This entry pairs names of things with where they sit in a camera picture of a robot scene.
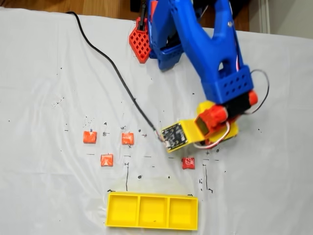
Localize red candy with S print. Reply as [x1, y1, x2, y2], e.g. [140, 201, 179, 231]
[181, 157, 196, 170]

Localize orange candy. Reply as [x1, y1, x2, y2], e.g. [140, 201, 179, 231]
[82, 131, 98, 144]
[100, 153, 114, 167]
[121, 132, 135, 145]

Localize yellow three-compartment box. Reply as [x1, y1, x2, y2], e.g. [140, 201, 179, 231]
[106, 192, 199, 231]

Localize black table clamp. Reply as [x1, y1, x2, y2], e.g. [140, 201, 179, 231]
[136, 3, 149, 32]

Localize white tablecloth with ink marks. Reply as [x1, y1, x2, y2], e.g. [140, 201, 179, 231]
[0, 7, 313, 235]

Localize camera board on yellow mount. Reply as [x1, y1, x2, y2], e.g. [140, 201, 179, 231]
[160, 123, 191, 154]

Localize servo cable at wrist joint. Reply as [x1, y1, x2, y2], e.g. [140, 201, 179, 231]
[243, 69, 270, 116]

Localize black camera cable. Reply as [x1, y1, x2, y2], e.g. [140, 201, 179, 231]
[65, 11, 164, 142]

